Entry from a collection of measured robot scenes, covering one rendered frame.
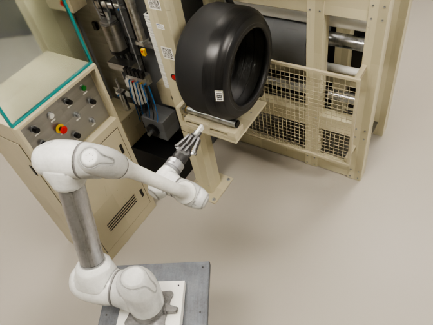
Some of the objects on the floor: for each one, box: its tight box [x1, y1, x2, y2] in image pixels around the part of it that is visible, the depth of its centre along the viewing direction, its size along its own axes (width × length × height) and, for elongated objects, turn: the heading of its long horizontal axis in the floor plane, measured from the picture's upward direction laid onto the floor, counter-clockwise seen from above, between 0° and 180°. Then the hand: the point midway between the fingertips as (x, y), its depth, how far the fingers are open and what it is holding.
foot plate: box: [193, 173, 233, 204], centre depth 316 cm, size 27×27×2 cm
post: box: [144, 0, 221, 193], centre depth 226 cm, size 13×13×250 cm
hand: (198, 131), depth 210 cm, fingers closed
